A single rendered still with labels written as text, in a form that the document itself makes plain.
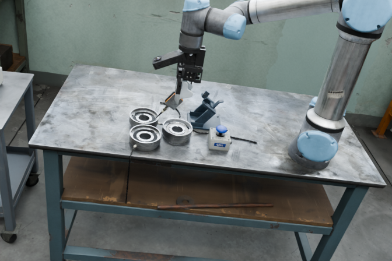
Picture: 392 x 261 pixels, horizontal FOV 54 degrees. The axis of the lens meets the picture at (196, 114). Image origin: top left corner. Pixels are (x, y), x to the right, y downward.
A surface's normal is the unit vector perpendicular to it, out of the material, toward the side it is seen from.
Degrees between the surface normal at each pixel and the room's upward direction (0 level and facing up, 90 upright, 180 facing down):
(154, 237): 0
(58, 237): 90
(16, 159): 0
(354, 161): 0
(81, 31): 90
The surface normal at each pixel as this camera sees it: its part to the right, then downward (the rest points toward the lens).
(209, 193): 0.16, -0.83
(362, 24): -0.36, 0.33
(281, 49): 0.02, 0.54
